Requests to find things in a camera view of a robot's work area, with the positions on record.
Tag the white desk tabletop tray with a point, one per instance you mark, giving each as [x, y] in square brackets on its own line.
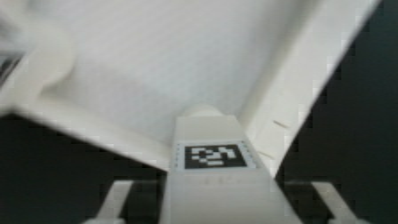
[236, 53]

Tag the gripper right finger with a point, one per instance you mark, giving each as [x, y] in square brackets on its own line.
[319, 203]

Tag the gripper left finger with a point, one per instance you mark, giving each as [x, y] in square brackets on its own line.
[131, 206]

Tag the white desk leg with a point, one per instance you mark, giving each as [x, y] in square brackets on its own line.
[38, 54]
[221, 190]

